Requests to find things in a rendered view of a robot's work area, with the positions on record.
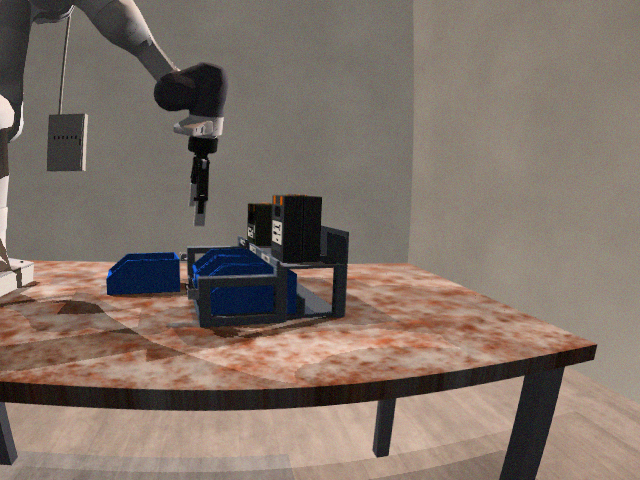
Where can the grey metal shelf frame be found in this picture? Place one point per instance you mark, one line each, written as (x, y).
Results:
(334, 247)

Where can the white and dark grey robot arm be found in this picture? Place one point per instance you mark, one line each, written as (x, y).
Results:
(201, 89)

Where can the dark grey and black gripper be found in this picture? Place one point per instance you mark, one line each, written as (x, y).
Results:
(201, 148)

